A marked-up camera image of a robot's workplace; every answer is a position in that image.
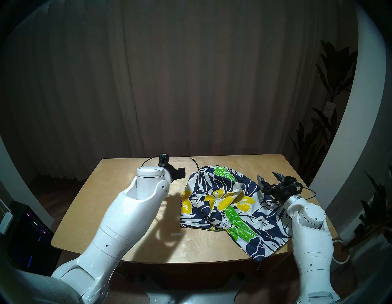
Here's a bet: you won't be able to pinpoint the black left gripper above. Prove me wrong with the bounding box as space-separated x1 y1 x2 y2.
166 165 187 182

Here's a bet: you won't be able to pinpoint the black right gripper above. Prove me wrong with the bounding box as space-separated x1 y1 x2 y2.
258 172 303 203

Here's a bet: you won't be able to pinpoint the floral print shorts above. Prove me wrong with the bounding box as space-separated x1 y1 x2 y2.
179 158 293 263

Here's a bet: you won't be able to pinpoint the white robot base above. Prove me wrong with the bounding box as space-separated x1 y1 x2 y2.
144 290 242 304

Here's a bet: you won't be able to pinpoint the brown pleated curtain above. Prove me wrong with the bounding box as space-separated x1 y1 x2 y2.
6 0 359 181

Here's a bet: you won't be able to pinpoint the white curved arch pillar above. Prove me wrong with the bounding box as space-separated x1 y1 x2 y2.
0 135 54 229
309 5 387 209

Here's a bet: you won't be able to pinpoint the small dark potted plant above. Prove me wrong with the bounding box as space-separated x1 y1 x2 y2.
349 165 392 249

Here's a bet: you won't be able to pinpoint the white round plant pot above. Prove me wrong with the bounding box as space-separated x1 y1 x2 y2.
332 239 350 264

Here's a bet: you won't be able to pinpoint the tall dark leafy plant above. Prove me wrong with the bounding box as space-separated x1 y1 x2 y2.
289 40 358 184

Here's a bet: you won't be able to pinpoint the black computer tower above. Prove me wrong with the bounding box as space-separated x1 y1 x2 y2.
6 201 62 276

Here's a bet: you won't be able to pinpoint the small white box device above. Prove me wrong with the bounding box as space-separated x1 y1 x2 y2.
0 211 14 235

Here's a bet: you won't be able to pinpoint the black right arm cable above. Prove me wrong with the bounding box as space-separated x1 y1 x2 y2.
299 184 317 200

